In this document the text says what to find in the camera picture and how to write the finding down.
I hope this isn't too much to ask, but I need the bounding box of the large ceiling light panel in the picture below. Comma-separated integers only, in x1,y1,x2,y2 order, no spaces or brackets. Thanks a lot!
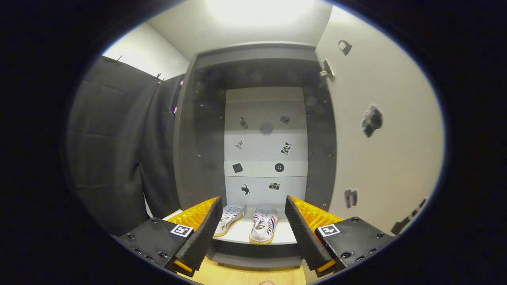
204,0,317,28

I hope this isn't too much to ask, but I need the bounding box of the grey shoe cabinet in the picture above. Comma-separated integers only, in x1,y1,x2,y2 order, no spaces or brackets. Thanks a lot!
173,42,337,272

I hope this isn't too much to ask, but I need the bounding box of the white canvas shoe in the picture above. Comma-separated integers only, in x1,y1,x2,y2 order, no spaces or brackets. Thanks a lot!
249,206,279,245
214,204,247,237

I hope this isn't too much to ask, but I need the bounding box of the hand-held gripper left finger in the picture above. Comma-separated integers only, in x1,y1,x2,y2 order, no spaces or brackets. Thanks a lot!
115,196,223,277

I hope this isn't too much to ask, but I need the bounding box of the black backdrop cloth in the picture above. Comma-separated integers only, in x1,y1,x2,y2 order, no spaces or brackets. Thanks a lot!
65,55,187,238

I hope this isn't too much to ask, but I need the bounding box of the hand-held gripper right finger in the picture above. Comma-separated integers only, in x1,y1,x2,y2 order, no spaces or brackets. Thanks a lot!
284,195,396,278

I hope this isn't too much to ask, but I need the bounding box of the metal door hinge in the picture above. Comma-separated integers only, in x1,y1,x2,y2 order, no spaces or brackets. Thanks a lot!
318,59,335,88

